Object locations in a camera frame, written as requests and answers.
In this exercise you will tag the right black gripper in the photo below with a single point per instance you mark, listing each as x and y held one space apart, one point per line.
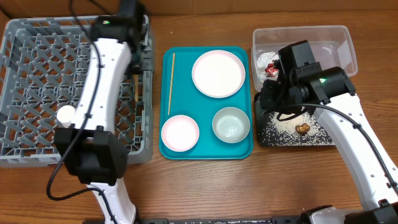
266 98

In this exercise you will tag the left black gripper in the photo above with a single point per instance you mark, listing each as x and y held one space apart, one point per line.
148 65

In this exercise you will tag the red snack wrapper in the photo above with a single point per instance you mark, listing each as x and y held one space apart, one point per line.
272 70

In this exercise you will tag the wooden chopstick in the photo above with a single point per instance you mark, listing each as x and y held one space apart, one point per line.
171 83
136 87

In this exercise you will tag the white rice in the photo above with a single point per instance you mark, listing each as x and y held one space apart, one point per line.
280 133

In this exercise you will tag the grey-green bowl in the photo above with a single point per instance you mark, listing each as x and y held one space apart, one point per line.
231 125

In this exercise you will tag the white cup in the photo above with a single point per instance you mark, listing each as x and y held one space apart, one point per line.
65 115

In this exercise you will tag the brown food chunk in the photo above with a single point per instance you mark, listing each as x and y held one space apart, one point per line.
302 129

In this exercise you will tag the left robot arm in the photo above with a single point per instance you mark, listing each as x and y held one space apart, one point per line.
88 146

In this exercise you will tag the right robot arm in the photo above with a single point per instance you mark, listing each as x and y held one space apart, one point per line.
330 96

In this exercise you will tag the black waste tray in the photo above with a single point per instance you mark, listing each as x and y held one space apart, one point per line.
264 133

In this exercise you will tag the crumpled white tissue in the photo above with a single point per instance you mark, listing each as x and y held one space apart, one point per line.
265 59

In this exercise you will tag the teal plastic tray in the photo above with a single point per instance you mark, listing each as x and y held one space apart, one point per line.
188 100

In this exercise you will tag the large white plate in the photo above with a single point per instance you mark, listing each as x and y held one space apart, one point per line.
218 73

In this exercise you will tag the clear plastic bin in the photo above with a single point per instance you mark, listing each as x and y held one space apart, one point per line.
332 46

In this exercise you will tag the small pink plate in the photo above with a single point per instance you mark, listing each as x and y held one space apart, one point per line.
180 133

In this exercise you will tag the grey plastic dish rack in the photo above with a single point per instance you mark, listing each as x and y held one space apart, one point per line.
44 62

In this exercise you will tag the black bar at table edge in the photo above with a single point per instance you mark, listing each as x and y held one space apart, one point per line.
286 219

